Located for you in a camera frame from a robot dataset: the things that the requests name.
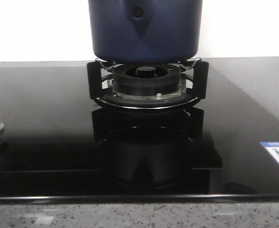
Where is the dark blue cooking pot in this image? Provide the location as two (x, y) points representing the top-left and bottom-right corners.
(88, 0), (202, 64)

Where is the black glass cooktop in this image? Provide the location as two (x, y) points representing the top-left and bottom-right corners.
(0, 66), (279, 203)

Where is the black pot support grate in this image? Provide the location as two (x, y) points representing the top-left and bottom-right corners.
(87, 58), (209, 110)

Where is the black gas burner head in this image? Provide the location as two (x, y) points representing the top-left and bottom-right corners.
(107, 64), (186, 100)

